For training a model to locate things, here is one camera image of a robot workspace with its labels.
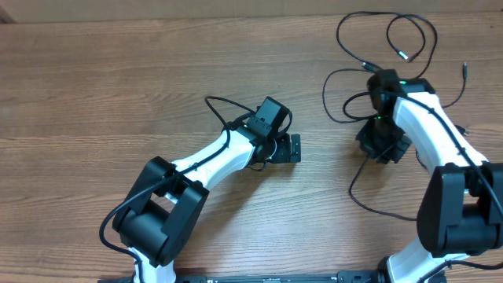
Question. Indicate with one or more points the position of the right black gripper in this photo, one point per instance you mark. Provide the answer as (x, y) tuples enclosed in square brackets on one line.
[(379, 143)]

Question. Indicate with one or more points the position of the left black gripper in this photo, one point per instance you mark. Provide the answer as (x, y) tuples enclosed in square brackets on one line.
[(288, 155)]

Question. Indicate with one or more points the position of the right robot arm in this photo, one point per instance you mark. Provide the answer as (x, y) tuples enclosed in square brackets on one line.
[(461, 211)]

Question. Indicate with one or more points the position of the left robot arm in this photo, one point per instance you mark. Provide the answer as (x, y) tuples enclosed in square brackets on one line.
[(158, 215)]

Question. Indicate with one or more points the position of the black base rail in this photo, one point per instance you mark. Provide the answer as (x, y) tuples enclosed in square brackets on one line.
[(347, 276)]

